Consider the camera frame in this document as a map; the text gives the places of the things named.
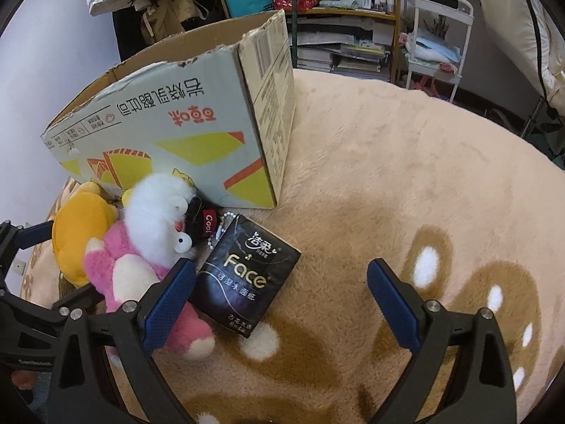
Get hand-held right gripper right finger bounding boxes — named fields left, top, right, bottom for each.
left=366, top=258, right=517, bottom=424

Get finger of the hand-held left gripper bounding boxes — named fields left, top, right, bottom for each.
left=0, top=220, right=57, bottom=283
left=49, top=285, right=107, bottom=319

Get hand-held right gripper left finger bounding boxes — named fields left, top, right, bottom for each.
left=46, top=258, right=197, bottom=424

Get yellow plush toy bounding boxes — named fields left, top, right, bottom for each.
left=52, top=180, right=129, bottom=288

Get pink and white plush toy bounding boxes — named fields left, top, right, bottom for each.
left=84, top=172, right=217, bottom=360

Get black tissue packet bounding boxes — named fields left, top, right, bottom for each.
left=189, top=213, right=302, bottom=339

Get black plush keychain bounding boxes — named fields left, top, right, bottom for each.
left=185, top=196, right=234, bottom=252

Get printed cardboard box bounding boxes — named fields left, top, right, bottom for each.
left=41, top=9, right=296, bottom=210

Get beige brown patterned blanket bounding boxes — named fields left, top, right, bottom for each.
left=22, top=68, right=565, bottom=424

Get black coat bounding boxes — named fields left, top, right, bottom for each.
left=112, top=6, right=151, bottom=65

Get beige coat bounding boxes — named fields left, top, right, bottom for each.
left=132, top=0, right=217, bottom=49

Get stack of books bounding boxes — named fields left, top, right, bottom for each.
left=296, top=18, right=393, bottom=82

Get folded light blue cloth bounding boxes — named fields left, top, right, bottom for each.
left=404, top=26, right=460, bottom=65

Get wooden shelf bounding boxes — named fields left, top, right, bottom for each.
left=282, top=0, right=402, bottom=84

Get white trolley cart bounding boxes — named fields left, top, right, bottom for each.
left=399, top=0, right=475, bottom=102

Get white folded mattress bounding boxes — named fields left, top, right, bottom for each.
left=468, top=0, right=565, bottom=111

